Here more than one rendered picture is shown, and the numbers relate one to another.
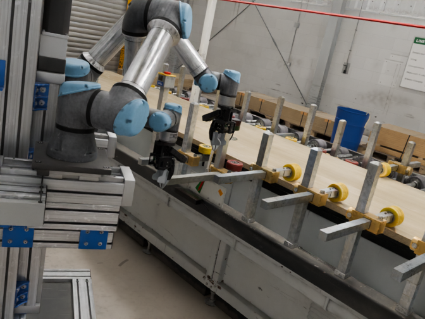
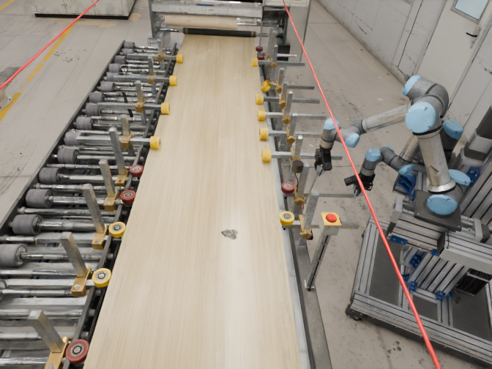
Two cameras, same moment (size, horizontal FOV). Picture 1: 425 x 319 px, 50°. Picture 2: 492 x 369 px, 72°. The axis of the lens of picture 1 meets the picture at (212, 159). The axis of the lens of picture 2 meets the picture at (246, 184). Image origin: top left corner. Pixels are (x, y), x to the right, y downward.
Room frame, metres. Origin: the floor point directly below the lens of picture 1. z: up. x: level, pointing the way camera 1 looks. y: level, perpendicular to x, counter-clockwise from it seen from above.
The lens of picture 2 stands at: (3.45, 0.71, 2.25)
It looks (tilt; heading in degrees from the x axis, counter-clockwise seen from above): 42 degrees down; 221
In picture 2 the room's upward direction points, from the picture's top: 5 degrees clockwise
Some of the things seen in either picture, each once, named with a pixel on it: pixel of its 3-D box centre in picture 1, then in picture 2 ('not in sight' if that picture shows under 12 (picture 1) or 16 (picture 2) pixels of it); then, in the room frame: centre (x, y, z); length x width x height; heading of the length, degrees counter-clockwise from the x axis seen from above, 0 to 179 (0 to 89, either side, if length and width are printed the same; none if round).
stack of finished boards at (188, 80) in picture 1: (168, 78); not in sight; (10.59, 1.38, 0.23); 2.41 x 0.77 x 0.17; 143
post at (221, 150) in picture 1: (218, 167); (299, 194); (2.11, -0.04, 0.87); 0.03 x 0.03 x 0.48; 46
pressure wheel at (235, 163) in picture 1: (233, 172); (287, 192); (2.13, -0.11, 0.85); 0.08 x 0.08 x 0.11
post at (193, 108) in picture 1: (186, 147); (306, 224); (2.29, 0.15, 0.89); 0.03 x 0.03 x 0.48; 46
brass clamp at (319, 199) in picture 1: (309, 193); (290, 135); (1.75, -0.41, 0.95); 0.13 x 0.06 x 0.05; 46
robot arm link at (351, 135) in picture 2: (207, 79); (348, 136); (1.96, 0.09, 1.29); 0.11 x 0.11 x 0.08; 5
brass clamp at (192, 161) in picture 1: (187, 157); (304, 226); (2.27, 0.13, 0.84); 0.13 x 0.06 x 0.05; 46
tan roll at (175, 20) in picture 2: not in sight; (220, 22); (0.70, -2.29, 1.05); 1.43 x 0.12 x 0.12; 136
